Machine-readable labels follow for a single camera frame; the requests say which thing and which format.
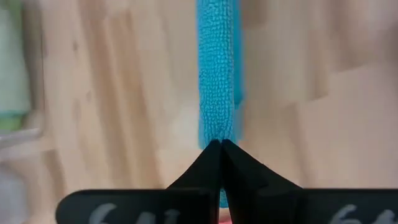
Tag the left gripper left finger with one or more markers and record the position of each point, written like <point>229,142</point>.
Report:
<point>205,174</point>

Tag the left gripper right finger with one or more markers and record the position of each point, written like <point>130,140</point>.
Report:
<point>248,180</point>

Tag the pink microfiber towel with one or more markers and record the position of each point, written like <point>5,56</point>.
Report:
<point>225,221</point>

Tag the teal blue microfiber towel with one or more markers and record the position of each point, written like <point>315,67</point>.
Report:
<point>216,62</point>

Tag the bright green microfiber towel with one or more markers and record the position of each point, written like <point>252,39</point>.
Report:
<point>12,123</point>

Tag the pale green microfiber towel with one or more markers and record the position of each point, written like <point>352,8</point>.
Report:
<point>12,62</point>

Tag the clear plastic bin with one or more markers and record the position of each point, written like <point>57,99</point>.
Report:
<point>34,137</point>

